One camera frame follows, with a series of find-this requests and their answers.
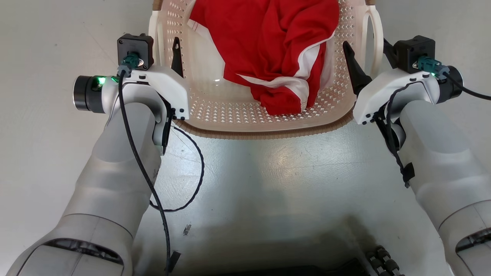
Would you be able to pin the dark robot base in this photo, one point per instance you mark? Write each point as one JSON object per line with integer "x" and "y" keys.
{"x": 291, "y": 268}

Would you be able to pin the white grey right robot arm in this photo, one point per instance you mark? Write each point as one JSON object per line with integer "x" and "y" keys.
{"x": 445, "y": 161}

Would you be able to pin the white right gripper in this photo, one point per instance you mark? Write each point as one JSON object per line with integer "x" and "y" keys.
{"x": 395, "y": 88}

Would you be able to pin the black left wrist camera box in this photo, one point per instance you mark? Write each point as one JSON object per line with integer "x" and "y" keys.
{"x": 134, "y": 44}

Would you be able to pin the red garment with white trim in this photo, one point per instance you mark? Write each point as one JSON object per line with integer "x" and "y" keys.
{"x": 264, "y": 42}

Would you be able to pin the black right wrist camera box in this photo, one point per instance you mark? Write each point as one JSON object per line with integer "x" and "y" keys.
{"x": 412, "y": 48}

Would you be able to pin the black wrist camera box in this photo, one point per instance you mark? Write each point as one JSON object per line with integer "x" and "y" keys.
{"x": 134, "y": 44}
{"x": 412, "y": 48}

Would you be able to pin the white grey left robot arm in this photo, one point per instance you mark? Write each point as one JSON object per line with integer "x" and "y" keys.
{"x": 115, "y": 172}

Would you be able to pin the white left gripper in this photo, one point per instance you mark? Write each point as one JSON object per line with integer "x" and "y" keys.
{"x": 170, "y": 86}

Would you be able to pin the cream perforated plastic laundry basket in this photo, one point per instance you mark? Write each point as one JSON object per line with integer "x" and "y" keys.
{"x": 245, "y": 111}

